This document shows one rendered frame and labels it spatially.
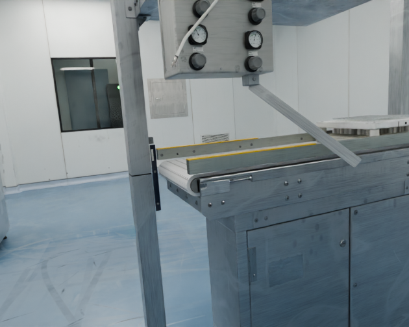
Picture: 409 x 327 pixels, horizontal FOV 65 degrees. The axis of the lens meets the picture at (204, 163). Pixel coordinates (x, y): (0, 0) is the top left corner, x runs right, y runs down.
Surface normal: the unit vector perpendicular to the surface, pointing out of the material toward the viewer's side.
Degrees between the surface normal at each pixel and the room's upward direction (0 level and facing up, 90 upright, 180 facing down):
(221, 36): 90
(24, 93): 90
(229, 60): 90
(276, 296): 90
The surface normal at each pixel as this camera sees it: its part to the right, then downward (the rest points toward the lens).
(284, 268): 0.38, 0.12
